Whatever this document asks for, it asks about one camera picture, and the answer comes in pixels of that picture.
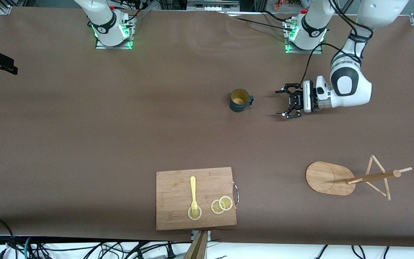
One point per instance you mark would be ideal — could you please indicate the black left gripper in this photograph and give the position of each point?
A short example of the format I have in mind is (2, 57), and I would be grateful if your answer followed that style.
(296, 100)

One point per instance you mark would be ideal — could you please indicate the dark teal mug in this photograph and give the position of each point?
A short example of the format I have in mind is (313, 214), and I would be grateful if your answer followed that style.
(238, 96)

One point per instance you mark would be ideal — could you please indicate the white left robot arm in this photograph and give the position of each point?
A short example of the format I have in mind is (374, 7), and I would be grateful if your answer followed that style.
(347, 90)

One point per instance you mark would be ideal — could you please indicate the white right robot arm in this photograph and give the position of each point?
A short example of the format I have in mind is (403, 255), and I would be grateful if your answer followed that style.
(102, 18)

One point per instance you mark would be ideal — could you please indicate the wooden mug rack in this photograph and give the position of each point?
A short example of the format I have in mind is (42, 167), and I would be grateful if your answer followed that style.
(325, 178)

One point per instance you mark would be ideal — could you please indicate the orange background object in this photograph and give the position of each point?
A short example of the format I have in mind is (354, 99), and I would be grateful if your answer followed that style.
(286, 4)

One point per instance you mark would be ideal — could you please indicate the lemon slice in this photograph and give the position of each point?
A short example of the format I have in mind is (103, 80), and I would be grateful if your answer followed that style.
(215, 208)
(225, 203)
(198, 215)

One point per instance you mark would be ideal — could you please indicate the silver background device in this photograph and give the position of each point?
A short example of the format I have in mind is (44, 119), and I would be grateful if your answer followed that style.
(212, 5)

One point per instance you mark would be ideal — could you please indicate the yellow plastic fork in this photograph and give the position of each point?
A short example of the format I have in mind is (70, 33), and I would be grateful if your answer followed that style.
(193, 187)

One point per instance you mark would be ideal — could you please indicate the brown table cover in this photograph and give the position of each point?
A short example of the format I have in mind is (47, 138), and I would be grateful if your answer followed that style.
(84, 180)

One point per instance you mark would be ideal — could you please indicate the wooden cutting board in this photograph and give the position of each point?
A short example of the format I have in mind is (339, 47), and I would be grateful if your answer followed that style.
(174, 201)

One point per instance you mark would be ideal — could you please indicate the wooden beam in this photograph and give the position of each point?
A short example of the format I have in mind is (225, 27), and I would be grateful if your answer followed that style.
(198, 250)

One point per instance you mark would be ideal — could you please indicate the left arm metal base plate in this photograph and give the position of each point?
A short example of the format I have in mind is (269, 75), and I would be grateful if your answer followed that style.
(304, 51)

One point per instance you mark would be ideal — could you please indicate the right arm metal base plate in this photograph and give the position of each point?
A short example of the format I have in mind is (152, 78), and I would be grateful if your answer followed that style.
(113, 47)

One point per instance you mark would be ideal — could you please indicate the small metal bracket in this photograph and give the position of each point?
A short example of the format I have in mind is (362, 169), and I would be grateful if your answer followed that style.
(194, 235)

